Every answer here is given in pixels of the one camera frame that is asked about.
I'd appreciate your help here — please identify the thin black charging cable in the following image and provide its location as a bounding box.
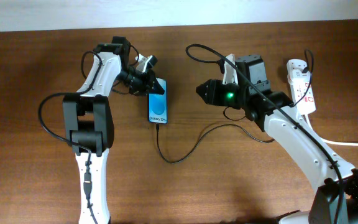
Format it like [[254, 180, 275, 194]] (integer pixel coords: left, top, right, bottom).
[[155, 49, 315, 164]]

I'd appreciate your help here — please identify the white USB charger plug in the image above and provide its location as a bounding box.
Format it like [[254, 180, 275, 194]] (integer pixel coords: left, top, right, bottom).
[[290, 69, 310, 83]]

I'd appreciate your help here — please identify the white power strip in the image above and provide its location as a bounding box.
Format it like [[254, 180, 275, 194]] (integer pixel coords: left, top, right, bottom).
[[287, 59, 316, 115]]

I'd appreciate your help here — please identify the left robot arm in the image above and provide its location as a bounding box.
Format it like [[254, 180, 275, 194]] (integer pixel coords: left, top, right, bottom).
[[63, 36, 165, 223]]

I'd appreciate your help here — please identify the blue Samsung Galaxy smartphone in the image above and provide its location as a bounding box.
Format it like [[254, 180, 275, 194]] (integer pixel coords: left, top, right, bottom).
[[149, 78, 167, 124]]

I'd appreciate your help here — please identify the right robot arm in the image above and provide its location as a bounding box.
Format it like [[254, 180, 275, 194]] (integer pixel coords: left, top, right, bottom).
[[196, 55, 358, 223]]

